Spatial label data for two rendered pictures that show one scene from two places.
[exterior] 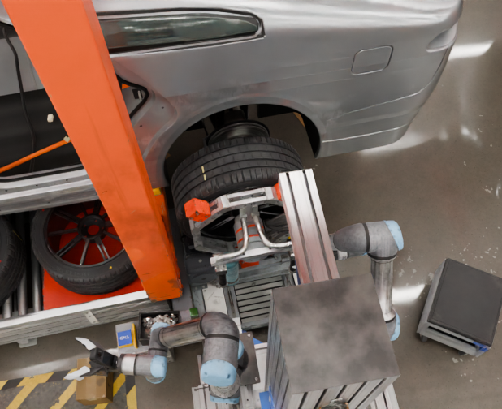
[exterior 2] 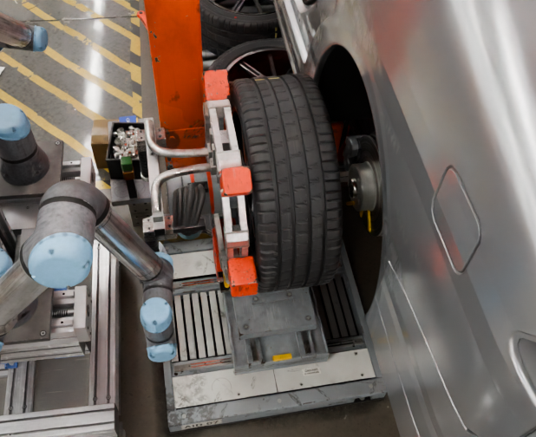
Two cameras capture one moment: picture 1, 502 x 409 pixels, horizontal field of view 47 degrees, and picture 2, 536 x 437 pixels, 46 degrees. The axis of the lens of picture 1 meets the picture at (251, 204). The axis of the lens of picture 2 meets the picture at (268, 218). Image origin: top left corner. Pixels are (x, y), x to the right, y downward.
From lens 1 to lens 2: 202 cm
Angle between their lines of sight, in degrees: 43
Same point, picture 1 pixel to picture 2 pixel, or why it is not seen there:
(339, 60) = (433, 147)
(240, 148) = (302, 109)
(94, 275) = not seen: hidden behind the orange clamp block
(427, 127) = not seen: outside the picture
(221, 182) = (244, 89)
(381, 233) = (51, 220)
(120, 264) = not seen: hidden behind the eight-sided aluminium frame
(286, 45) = (417, 18)
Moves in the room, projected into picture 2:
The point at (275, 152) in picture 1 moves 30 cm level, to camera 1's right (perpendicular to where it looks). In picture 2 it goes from (306, 169) to (308, 266)
